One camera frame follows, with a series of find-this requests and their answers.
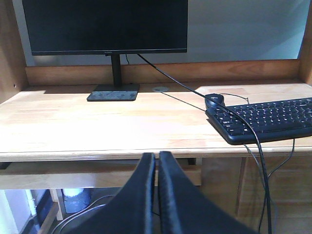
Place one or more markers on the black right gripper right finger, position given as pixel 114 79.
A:
pixel 184 209

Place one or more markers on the black keyboard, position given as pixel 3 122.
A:
pixel 271 121

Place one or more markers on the wooden desk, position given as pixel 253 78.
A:
pixel 56 139

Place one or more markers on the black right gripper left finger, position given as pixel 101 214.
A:
pixel 129 212

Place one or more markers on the black computer mouse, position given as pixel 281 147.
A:
pixel 213 100

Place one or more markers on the black computer monitor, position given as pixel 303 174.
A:
pixel 107 27

